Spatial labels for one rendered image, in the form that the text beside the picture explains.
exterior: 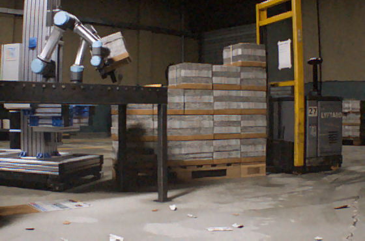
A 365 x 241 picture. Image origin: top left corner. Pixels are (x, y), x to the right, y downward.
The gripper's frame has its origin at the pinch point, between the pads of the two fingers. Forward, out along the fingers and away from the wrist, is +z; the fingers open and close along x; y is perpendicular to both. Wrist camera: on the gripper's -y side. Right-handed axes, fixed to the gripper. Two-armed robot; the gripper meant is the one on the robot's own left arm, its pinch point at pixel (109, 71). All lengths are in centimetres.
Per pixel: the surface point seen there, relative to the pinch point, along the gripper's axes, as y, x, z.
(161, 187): -98, 11, 87
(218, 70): -33, 93, -16
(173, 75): -21, 53, -28
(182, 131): -73, 41, -4
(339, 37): -37, 472, -561
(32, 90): -12, -34, 148
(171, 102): -45, 41, 0
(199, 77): -33, 74, -10
